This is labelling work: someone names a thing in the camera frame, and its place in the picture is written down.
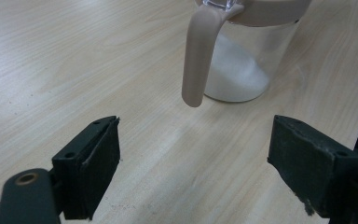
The clear glass jar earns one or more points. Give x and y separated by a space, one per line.
199 46

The white granules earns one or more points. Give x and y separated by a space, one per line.
236 77

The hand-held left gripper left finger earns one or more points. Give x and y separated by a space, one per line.
87 165

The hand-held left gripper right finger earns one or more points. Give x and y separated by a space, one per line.
310 168

